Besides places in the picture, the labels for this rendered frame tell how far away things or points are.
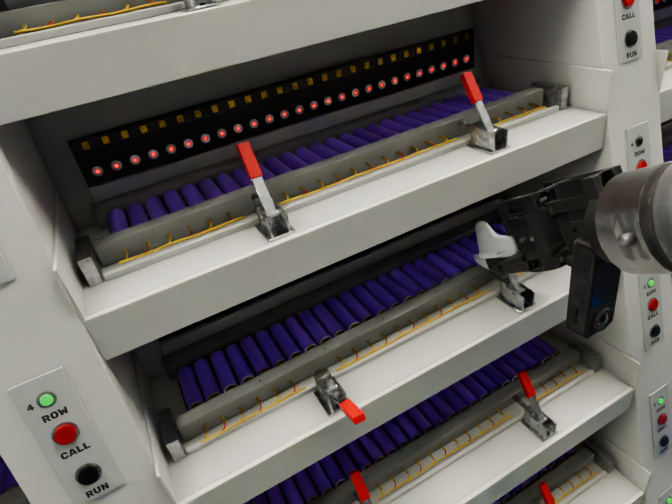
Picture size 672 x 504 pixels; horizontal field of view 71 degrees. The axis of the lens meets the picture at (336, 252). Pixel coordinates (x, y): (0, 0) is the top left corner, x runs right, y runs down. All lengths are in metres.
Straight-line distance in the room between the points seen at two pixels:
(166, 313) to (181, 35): 0.23
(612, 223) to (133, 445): 0.45
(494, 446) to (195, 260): 0.48
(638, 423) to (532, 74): 0.54
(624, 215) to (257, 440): 0.40
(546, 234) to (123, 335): 0.40
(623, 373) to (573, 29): 0.48
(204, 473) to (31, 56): 0.39
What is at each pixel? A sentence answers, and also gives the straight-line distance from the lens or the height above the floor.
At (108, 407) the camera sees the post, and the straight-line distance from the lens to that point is 0.46.
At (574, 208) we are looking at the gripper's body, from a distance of 0.50.
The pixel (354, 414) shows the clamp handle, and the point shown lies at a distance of 0.47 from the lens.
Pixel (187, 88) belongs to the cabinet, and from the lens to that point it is 0.62.
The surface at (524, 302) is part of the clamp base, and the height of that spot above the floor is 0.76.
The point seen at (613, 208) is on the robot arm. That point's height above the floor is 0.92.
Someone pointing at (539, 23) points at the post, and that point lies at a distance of 0.72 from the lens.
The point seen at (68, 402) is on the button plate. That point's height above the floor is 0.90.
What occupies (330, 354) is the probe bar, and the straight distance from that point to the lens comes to 0.56.
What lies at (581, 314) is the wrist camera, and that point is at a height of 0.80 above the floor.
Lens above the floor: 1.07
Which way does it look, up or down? 18 degrees down
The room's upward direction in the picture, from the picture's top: 17 degrees counter-clockwise
